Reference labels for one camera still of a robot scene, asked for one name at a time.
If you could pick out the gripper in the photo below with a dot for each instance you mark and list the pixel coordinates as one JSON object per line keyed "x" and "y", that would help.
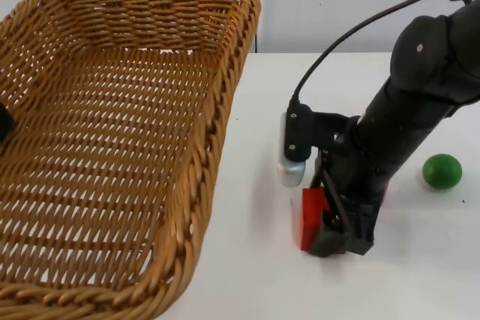
{"x": 356, "y": 177}

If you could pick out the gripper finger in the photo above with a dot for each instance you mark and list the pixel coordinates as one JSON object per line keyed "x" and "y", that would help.
{"x": 5, "y": 121}

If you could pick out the red cube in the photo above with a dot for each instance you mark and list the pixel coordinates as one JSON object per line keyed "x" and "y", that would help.
{"x": 310, "y": 215}

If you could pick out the pale brown wicker basket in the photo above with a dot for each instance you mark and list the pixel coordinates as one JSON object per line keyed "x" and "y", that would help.
{"x": 112, "y": 155}

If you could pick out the green ball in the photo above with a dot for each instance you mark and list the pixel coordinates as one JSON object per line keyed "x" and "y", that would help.
{"x": 442, "y": 171}

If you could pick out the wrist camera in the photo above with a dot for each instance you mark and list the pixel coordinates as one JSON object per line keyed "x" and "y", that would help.
{"x": 296, "y": 129}

